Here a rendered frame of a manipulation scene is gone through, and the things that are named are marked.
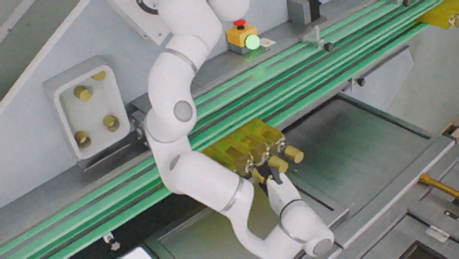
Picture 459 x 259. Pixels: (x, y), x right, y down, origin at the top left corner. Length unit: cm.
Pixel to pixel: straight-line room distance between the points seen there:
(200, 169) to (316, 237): 31
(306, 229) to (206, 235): 40
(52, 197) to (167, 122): 54
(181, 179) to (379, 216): 62
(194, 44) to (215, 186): 28
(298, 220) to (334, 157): 59
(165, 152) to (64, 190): 41
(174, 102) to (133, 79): 52
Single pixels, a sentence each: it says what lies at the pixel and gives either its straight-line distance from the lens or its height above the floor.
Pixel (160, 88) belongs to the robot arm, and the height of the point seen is 120.
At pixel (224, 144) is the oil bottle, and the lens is 137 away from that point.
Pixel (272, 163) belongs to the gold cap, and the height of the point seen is 113.
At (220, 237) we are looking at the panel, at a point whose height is 112.
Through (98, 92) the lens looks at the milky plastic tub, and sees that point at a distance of 136.
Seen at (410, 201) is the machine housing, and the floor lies 142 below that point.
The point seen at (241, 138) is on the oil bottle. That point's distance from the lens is 138.
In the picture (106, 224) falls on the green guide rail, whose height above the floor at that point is 94.
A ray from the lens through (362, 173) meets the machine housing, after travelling 152.
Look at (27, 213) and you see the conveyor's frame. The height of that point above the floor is 84.
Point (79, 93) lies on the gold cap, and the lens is 129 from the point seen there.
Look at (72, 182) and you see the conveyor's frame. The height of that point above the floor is 82.
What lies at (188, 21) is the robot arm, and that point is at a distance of 96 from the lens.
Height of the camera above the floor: 193
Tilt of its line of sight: 44 degrees down
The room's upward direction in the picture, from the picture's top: 121 degrees clockwise
